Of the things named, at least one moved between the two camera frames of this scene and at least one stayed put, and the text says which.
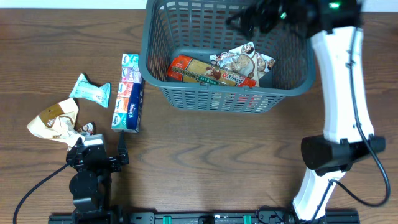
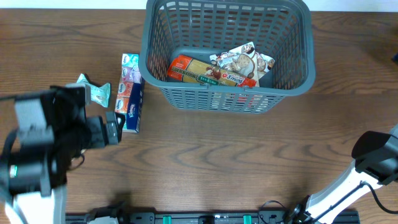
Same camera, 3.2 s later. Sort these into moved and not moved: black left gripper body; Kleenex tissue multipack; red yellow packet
Moved: black left gripper body
Not moved: Kleenex tissue multipack; red yellow packet
